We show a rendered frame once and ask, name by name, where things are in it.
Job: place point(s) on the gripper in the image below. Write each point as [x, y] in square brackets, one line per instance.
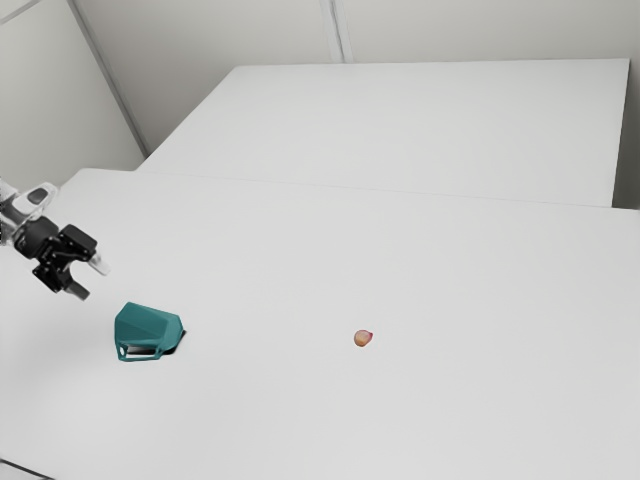
[41, 243]

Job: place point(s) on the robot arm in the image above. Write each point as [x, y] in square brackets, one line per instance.
[15, 205]

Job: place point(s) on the teal faceted mug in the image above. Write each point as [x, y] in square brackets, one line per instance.
[145, 328]

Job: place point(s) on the small red yellow fruit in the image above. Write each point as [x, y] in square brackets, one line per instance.
[362, 338]

